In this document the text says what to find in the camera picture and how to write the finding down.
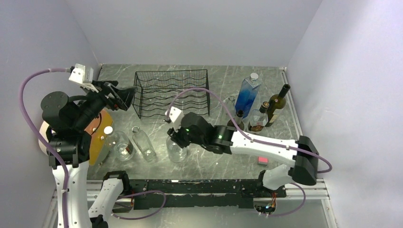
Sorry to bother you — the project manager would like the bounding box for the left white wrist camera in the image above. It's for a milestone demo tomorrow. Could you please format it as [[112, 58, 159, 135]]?
[[69, 64, 98, 92]]

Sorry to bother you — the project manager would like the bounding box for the clear slim empty bottle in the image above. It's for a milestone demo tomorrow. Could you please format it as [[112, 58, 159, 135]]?
[[219, 95, 236, 125]]

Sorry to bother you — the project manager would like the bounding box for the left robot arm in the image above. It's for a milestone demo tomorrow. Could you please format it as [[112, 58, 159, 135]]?
[[40, 81, 137, 228]]

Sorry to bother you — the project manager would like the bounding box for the black wire wine rack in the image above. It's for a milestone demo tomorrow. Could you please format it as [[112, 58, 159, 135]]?
[[132, 69, 211, 118]]

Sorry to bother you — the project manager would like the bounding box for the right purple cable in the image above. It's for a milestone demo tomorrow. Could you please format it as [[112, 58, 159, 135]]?
[[165, 87, 333, 174]]

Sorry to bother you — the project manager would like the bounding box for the clear round labelled bottle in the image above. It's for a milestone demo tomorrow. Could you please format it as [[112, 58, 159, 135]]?
[[166, 136, 188, 162]]

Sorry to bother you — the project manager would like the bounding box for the clear slim bottle near left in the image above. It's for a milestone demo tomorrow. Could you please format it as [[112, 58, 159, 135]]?
[[132, 126, 157, 162]]

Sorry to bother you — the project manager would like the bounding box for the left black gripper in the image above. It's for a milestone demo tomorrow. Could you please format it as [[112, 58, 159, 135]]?
[[74, 78, 138, 128]]

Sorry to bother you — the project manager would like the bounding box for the small pink block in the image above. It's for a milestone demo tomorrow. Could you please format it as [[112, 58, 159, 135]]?
[[258, 157, 269, 165]]

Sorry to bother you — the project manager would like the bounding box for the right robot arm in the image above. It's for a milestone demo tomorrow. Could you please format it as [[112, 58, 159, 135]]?
[[165, 108, 318, 197]]

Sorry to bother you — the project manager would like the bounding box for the clear bottle black cap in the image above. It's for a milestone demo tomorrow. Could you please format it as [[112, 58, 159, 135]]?
[[248, 102, 269, 134]]

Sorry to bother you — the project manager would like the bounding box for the tall blue square bottle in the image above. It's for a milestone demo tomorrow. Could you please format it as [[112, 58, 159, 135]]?
[[235, 73, 261, 118]]

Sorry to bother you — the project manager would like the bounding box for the round clear bottle white cap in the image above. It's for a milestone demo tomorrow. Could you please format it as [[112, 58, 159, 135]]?
[[104, 126, 136, 162]]

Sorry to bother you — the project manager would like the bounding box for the white orange cylinder drum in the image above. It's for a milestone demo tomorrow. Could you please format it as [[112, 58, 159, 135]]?
[[38, 108, 114, 166]]

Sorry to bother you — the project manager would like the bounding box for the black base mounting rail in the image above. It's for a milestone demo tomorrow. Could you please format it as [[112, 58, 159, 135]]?
[[103, 171, 286, 210]]

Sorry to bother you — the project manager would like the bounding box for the green wine bottle black neck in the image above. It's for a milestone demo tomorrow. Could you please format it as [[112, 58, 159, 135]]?
[[265, 84, 290, 127]]

